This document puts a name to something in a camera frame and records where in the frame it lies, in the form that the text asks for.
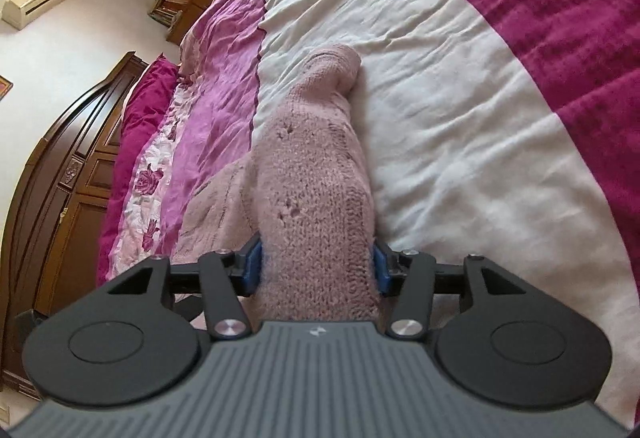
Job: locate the carved wooden headboard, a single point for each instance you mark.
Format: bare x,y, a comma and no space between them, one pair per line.
65,218

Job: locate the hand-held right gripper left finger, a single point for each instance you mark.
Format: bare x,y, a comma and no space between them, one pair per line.
252,268

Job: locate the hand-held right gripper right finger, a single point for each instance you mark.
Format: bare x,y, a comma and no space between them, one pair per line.
379,268

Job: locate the wall picture frame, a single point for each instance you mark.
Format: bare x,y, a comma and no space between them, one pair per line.
5,86

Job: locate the stack of books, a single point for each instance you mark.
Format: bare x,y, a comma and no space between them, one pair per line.
167,5

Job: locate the pink textured bedsheet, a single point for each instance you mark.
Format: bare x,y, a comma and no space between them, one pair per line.
186,53

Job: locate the magenta pillow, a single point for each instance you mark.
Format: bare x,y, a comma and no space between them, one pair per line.
145,103

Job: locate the striped magenta and white bedspread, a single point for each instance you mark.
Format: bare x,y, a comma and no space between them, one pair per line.
475,118

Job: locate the pink knit cardigan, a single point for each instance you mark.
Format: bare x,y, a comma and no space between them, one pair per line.
310,198

